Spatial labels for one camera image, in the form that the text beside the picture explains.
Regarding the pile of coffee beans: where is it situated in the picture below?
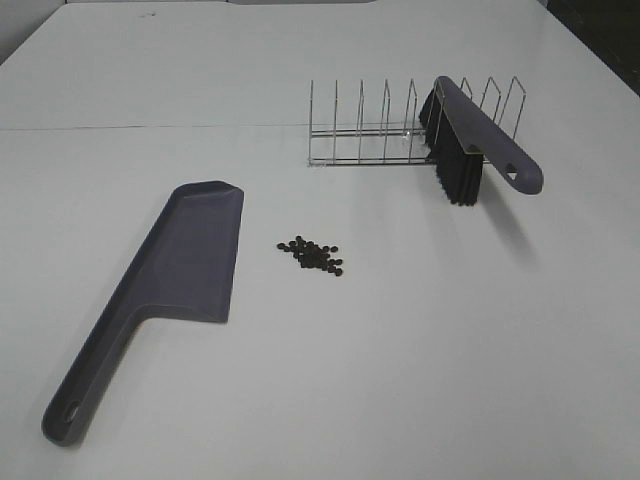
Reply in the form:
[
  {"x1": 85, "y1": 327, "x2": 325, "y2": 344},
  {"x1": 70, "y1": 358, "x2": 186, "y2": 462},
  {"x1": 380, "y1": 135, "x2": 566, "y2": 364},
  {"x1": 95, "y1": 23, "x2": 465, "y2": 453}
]
[{"x1": 275, "y1": 235, "x2": 344, "y2": 277}]

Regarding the grey plastic dustpan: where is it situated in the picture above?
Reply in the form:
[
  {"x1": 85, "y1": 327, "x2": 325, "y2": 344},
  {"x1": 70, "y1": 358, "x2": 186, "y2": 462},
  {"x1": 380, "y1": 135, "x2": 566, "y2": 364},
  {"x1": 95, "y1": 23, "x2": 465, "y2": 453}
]
[{"x1": 41, "y1": 181, "x2": 244, "y2": 447}]

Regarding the metal wire rack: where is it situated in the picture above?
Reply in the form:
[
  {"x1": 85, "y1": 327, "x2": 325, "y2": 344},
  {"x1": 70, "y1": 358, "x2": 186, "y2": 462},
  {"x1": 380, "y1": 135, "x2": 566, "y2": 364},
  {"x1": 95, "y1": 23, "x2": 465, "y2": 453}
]
[{"x1": 307, "y1": 76, "x2": 527, "y2": 167}]

